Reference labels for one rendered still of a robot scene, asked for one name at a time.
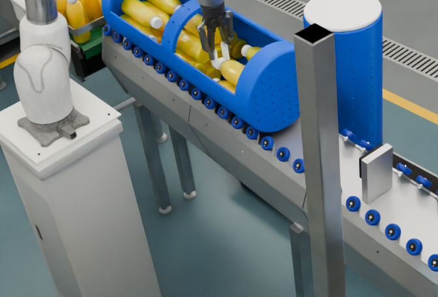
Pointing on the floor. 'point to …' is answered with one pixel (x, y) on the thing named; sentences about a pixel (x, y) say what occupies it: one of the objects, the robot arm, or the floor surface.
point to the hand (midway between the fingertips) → (219, 55)
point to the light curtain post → (321, 156)
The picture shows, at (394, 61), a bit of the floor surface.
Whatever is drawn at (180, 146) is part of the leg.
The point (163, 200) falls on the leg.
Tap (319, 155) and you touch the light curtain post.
